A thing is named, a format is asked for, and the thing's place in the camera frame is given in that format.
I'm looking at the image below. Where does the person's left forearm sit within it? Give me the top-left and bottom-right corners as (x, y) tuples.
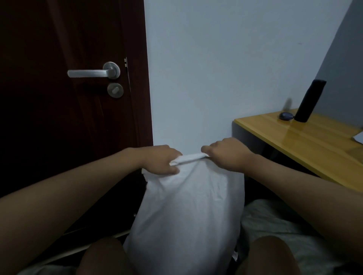
(0, 147), (145, 275)

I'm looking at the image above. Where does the person's right hand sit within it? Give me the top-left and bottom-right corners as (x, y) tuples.
(201, 137), (256, 173)

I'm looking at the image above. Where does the person's right leg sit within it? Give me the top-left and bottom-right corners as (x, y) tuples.
(235, 235), (301, 275)

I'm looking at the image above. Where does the yellow wooden desk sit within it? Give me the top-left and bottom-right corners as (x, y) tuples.
(234, 109), (363, 193)

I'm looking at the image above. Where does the green woven sack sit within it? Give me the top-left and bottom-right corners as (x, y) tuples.
(17, 265), (77, 275)

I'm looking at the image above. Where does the person's leg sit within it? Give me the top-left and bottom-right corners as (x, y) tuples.
(76, 237), (131, 275)
(235, 235), (301, 275)

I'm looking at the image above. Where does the silver thumb-turn lock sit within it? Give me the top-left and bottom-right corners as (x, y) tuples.
(107, 82), (124, 99)

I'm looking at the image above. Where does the person's right forearm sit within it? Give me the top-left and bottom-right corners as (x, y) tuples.
(247, 154), (363, 264)

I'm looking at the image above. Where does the dark brown wooden door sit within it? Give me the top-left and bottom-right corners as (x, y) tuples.
(119, 0), (154, 155)

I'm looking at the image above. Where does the silver door latch plate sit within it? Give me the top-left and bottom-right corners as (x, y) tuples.
(124, 57), (132, 93)

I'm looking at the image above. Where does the person's left hand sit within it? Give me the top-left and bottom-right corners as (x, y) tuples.
(136, 145), (183, 175)

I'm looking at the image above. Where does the black cylindrical bottle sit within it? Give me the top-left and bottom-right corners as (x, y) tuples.
(294, 79), (327, 123)

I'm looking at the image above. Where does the grey woven sack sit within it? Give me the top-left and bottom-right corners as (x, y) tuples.
(238, 198), (352, 275)

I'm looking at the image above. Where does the silver door handle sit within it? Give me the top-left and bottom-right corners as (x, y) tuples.
(67, 61), (121, 80)

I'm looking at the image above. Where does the white bag with red print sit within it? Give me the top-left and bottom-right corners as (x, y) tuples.
(123, 153), (246, 275)

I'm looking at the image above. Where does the person's left leg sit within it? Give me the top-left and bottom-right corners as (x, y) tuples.
(76, 237), (131, 275)

